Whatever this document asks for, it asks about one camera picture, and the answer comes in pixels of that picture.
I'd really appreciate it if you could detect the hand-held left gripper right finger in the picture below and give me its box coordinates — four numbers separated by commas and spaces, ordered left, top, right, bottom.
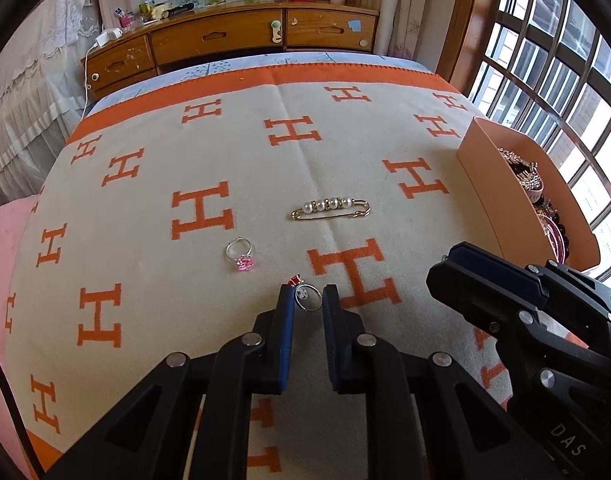
321, 284, 561, 480

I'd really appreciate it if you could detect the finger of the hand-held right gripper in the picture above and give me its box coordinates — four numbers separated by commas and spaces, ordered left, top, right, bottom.
523, 260, 611, 331
425, 241, 551, 336

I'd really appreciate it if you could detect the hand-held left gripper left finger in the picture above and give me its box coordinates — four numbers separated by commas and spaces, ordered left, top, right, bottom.
43, 284, 295, 480

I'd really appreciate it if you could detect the red string bracelet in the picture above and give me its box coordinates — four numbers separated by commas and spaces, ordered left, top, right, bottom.
540, 212, 571, 263

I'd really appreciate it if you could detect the silver ring with red stone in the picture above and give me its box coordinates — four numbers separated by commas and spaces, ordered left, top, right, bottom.
288, 274, 322, 312

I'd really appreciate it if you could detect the black bead bracelet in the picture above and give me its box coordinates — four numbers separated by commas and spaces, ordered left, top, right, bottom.
533, 200, 569, 241

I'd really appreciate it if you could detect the pink cardboard box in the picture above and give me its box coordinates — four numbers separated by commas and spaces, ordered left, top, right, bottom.
456, 116, 600, 273

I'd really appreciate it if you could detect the gold chain bracelet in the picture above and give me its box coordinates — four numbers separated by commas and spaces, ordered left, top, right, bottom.
496, 146, 540, 188

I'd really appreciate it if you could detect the gold pearl safety pin brooch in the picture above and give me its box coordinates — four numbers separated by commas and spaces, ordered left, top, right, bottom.
288, 195, 371, 221

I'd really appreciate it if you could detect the orange patterned blanket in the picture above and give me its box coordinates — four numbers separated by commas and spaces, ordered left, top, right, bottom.
6, 62, 536, 480

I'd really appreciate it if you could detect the metal window grille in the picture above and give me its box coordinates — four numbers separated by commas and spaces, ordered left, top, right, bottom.
465, 0, 611, 291

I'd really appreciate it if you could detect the light blue bedsheet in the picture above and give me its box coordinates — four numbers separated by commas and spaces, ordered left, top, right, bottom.
88, 50, 436, 111

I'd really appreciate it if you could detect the floral curtain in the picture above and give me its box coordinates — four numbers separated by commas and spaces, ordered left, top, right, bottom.
375, 0, 466, 61

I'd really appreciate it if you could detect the pink cloth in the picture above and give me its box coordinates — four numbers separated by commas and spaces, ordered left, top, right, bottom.
0, 195, 41, 480

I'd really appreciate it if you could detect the wooden desk with drawers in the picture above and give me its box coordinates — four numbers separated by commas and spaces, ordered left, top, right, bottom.
80, 2, 381, 98

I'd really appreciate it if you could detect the white lace cloth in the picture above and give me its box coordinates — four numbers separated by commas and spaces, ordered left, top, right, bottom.
0, 0, 106, 211

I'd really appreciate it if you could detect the silver ring with pink stone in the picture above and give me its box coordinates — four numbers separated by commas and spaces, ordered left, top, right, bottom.
224, 237, 256, 273

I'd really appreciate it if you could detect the wooden window frame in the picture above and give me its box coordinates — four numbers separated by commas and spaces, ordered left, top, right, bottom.
435, 0, 506, 96

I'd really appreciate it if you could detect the white charger cable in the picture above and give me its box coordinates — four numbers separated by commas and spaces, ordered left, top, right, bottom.
83, 42, 99, 111

